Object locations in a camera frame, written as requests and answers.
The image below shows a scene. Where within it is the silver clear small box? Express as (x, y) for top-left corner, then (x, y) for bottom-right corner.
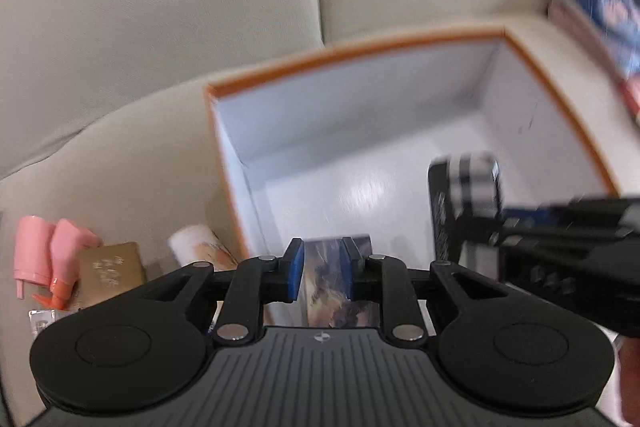
(28, 309), (70, 338)

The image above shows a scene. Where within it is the orange white cardboard box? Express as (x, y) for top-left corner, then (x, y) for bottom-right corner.
(205, 16), (625, 268)

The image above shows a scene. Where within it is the beige fabric sofa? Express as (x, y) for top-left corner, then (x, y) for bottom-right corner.
(1, 0), (639, 425)

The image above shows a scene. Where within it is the white floral tube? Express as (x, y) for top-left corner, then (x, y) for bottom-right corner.
(168, 225), (238, 272)

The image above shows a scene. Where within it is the red white book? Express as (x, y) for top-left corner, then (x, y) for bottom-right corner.
(617, 75), (640, 127)

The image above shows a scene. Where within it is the pink bottle with cap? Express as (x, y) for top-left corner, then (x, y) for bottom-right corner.
(13, 216), (55, 300)

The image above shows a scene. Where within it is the gold brown small box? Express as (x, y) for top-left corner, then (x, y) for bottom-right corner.
(78, 242), (146, 308)

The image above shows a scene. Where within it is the blue magazine stack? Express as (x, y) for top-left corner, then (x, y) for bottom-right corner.
(548, 0), (639, 82)

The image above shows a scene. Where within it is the pink bottle orange cap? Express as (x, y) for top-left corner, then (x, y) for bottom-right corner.
(32, 219), (103, 310)

